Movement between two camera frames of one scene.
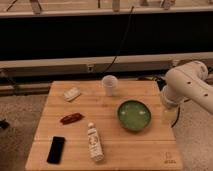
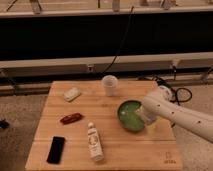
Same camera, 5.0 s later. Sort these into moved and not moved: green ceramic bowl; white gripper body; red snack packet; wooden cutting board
Moved: white gripper body
Not moved: wooden cutting board; green ceramic bowl; red snack packet
